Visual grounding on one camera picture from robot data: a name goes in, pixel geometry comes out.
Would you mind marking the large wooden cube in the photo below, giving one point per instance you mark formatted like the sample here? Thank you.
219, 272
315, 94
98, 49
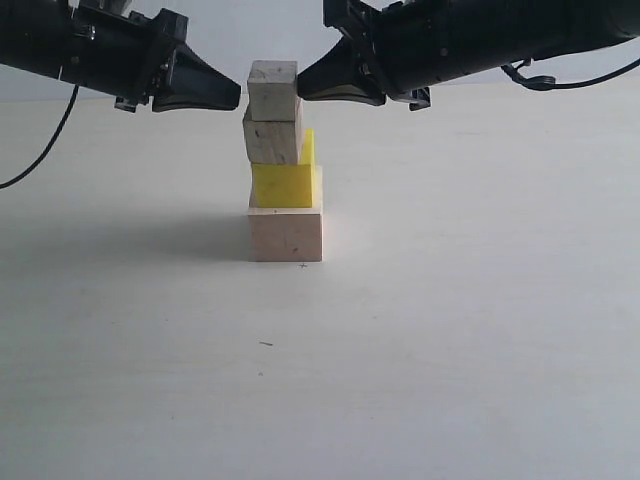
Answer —
288, 234

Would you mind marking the small wooden cube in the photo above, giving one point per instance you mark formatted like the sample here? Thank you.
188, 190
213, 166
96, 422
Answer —
272, 89

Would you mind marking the medium wooden cube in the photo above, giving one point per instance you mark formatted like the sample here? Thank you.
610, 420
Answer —
274, 142

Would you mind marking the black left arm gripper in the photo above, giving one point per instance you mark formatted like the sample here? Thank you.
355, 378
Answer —
132, 58

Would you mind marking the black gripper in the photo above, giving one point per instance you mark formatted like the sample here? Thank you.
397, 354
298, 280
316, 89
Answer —
383, 54

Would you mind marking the yellow cube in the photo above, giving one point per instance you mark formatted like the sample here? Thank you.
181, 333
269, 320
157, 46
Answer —
287, 186

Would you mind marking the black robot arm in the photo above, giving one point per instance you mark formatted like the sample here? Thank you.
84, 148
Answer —
491, 34

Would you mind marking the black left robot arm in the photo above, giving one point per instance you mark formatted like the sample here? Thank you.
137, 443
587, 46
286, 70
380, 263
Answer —
33, 35

